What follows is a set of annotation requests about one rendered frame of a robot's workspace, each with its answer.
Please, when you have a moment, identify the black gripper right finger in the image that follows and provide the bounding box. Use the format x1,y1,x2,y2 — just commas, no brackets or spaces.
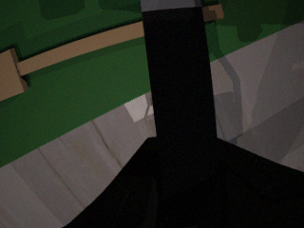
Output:
217,137,304,228

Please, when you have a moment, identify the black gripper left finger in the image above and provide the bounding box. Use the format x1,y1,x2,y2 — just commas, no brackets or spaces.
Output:
64,137,166,228

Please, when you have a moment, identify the green rectangular mat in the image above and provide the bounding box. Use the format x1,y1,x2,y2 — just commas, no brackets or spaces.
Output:
0,0,304,168

